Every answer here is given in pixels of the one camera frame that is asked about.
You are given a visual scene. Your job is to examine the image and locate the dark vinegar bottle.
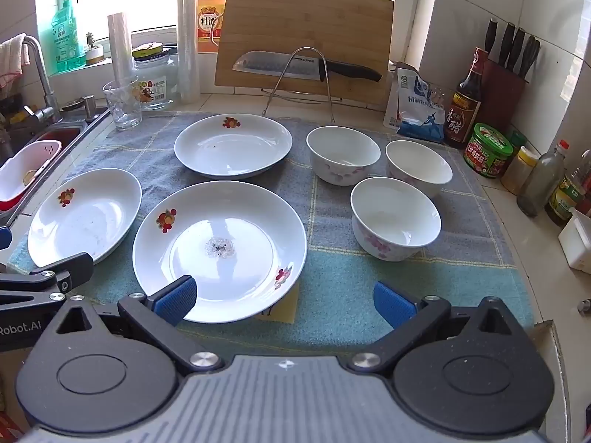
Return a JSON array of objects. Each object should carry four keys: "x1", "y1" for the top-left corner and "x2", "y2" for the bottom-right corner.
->
[{"x1": 443, "y1": 47, "x2": 489, "y2": 150}]

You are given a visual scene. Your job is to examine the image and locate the glass jar with green lid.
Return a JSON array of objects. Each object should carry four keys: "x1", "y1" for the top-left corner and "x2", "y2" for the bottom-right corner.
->
[{"x1": 132, "y1": 42, "x2": 180, "y2": 110}]

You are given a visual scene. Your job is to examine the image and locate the white plate two fruit prints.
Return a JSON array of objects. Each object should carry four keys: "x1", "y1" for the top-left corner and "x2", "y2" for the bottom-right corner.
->
[{"x1": 132, "y1": 182, "x2": 308, "y2": 324}]

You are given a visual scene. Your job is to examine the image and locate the brown knife block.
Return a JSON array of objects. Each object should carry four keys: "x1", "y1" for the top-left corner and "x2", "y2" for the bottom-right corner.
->
[{"x1": 475, "y1": 60, "x2": 529, "y2": 134}]

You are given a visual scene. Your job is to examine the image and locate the metal wire rack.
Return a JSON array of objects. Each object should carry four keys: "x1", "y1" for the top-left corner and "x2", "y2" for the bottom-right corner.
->
[{"x1": 262, "y1": 47, "x2": 345, "y2": 124}]

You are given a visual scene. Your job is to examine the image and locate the white and blue salt bag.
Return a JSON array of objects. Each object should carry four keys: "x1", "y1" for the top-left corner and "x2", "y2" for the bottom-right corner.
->
[{"x1": 383, "y1": 61, "x2": 448, "y2": 144}]

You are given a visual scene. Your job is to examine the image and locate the stainless steel sink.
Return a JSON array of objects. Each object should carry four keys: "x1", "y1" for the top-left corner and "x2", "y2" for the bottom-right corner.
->
[{"x1": 0, "y1": 97, "x2": 114, "y2": 222}]

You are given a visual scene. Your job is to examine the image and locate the dark bottle green label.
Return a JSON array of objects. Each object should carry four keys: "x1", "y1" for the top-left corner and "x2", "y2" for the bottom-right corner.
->
[{"x1": 545, "y1": 150, "x2": 591, "y2": 228}]

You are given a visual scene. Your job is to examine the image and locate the wooden cutting board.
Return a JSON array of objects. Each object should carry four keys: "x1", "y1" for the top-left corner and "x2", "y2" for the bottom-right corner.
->
[{"x1": 215, "y1": 0, "x2": 394, "y2": 107}]

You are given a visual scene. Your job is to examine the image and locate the orange cooking wine bottle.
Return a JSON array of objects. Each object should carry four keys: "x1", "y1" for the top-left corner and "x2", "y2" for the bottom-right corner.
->
[{"x1": 196, "y1": 0, "x2": 232, "y2": 54}]

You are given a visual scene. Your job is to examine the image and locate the black handled block knife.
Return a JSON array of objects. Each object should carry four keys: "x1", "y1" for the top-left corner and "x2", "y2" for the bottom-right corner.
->
[
  {"x1": 499, "y1": 22, "x2": 516, "y2": 68},
  {"x1": 508, "y1": 28, "x2": 527, "y2": 72},
  {"x1": 519, "y1": 35, "x2": 541, "y2": 79},
  {"x1": 483, "y1": 18, "x2": 499, "y2": 56}
]

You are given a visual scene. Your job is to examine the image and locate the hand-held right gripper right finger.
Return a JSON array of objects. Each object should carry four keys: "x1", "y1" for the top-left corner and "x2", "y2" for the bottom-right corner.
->
[{"x1": 346, "y1": 281, "x2": 526, "y2": 376}]

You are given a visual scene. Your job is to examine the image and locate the tall plastic wrap roll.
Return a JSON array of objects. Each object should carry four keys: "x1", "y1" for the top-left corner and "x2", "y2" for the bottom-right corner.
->
[{"x1": 178, "y1": 0, "x2": 200, "y2": 103}]

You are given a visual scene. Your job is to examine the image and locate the clear glass tumbler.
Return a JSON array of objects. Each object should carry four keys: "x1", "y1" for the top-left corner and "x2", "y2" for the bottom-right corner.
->
[{"x1": 102, "y1": 75, "x2": 143, "y2": 131}]

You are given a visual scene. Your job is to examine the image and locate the white bowl pink flower print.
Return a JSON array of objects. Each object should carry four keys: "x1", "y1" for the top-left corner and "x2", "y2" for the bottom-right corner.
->
[
  {"x1": 385, "y1": 140, "x2": 454, "y2": 197},
  {"x1": 306, "y1": 126, "x2": 382, "y2": 186},
  {"x1": 350, "y1": 176, "x2": 442, "y2": 262}
]

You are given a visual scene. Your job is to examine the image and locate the white plate single fruit print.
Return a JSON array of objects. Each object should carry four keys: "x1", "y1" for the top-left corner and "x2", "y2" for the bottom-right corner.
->
[
  {"x1": 174, "y1": 113, "x2": 293, "y2": 179},
  {"x1": 28, "y1": 168, "x2": 143, "y2": 267}
]

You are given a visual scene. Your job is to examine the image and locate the black handled cleaver knife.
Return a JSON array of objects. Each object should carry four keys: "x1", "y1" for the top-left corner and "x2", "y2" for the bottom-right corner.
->
[{"x1": 232, "y1": 51, "x2": 383, "y2": 83}]

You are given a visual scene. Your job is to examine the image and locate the grey bottle red cap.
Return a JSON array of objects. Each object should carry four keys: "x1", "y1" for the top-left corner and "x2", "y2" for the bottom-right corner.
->
[{"x1": 516, "y1": 139, "x2": 570, "y2": 217}]

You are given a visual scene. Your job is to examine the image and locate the pink cloth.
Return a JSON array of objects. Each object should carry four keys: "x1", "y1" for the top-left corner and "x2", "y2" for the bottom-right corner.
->
[{"x1": 0, "y1": 34, "x2": 31, "y2": 88}]

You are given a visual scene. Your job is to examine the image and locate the white colander basket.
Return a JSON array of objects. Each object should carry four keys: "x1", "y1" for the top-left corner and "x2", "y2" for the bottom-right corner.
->
[{"x1": 0, "y1": 140, "x2": 63, "y2": 203}]

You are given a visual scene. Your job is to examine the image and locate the green sauce tub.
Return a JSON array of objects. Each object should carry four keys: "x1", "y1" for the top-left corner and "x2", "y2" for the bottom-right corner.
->
[{"x1": 463, "y1": 123, "x2": 515, "y2": 180}]

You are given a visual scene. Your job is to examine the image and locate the green detergent bottle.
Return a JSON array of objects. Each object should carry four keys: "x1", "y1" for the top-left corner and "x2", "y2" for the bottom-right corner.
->
[{"x1": 48, "y1": 0, "x2": 87, "y2": 76}]

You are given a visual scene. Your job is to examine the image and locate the short plastic wrap roll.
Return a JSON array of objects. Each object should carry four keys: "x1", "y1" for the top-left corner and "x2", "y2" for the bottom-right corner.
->
[{"x1": 107, "y1": 13, "x2": 134, "y2": 88}]

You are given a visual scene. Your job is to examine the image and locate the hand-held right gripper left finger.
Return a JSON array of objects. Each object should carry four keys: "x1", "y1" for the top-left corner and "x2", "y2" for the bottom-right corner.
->
[{"x1": 48, "y1": 275, "x2": 225, "y2": 377}]

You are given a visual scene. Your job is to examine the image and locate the metal faucet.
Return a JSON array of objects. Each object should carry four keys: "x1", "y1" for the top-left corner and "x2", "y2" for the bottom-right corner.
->
[{"x1": 21, "y1": 35, "x2": 61, "y2": 123}]

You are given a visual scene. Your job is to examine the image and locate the white plastic box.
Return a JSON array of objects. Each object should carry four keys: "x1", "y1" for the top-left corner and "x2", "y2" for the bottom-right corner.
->
[{"x1": 558, "y1": 210, "x2": 591, "y2": 275}]

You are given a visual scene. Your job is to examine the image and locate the small jar yellow lid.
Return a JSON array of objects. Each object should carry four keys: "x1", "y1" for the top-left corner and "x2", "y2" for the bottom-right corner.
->
[{"x1": 501, "y1": 145, "x2": 540, "y2": 195}]

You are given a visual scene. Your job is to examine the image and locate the small potted plant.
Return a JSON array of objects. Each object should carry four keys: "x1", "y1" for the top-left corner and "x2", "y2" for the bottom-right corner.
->
[{"x1": 84, "y1": 32, "x2": 106, "y2": 65}]

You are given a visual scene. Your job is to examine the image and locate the grey and teal checked towel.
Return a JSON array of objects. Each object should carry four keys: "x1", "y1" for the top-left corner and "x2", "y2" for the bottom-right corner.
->
[{"x1": 7, "y1": 111, "x2": 536, "y2": 347}]

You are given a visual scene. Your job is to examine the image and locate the red basin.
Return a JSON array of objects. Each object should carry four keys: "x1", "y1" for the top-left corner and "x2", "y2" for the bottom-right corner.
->
[{"x1": 0, "y1": 127, "x2": 81, "y2": 213}]

